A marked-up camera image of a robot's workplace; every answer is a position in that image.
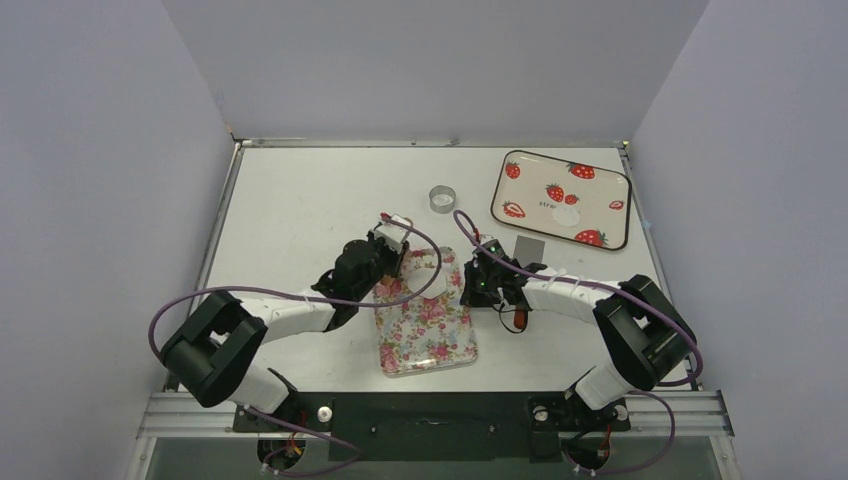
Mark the white dough piece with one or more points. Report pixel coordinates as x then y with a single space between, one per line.
418 273

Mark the floral pattern tray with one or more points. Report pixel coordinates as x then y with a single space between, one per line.
416 335

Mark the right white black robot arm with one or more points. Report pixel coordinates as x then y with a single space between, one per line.
644 335

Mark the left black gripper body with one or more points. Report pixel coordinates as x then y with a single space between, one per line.
386 262

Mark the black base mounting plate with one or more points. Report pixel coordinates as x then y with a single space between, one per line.
455 426

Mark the aluminium front rail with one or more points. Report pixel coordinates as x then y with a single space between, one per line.
178 415

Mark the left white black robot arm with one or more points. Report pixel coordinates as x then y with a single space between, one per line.
213 353

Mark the metal spatula wooden handle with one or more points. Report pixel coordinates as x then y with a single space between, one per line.
528 252

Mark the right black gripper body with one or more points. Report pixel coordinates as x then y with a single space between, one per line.
478 279

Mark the flat round dumpling wrapper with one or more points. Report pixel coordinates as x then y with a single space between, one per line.
566 215

